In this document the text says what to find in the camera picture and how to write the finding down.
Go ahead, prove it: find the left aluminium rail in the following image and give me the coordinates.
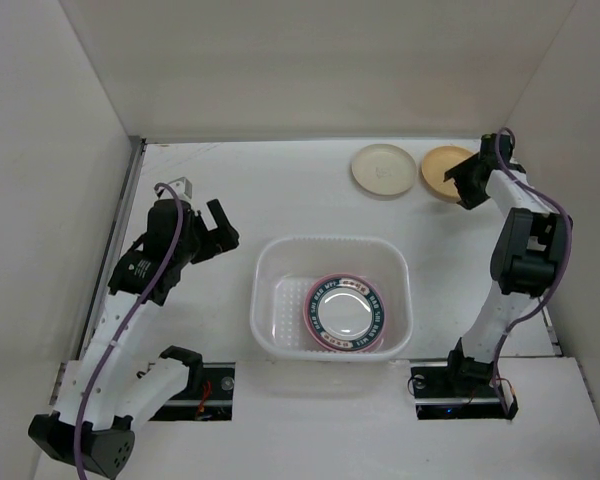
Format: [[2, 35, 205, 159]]
[[72, 136, 146, 360]]

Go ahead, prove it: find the right aluminium rail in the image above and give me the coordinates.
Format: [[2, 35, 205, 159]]
[[485, 135, 561, 351]]

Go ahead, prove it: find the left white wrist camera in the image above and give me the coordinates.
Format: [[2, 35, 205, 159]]
[[155, 177, 193, 202]]

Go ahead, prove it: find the orange plate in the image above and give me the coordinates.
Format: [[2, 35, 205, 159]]
[[420, 145, 473, 203]]

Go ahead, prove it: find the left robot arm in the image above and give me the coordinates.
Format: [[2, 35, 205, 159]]
[[28, 196, 239, 479]]

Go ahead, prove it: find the aluminium rail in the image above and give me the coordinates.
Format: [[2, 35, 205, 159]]
[[72, 136, 146, 360], [485, 135, 561, 351]]

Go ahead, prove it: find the pink plate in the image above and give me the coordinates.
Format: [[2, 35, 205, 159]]
[[302, 272, 387, 354]]

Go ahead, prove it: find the white plastic bin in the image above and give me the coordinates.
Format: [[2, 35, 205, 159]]
[[250, 236, 414, 362]]

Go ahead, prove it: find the white plate green rim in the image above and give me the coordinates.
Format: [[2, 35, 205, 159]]
[[303, 274, 386, 353]]

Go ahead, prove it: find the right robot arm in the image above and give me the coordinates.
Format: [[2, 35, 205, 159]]
[[443, 153, 573, 395]]

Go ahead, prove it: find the cream plate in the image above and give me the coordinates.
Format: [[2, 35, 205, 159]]
[[351, 144, 418, 197]]

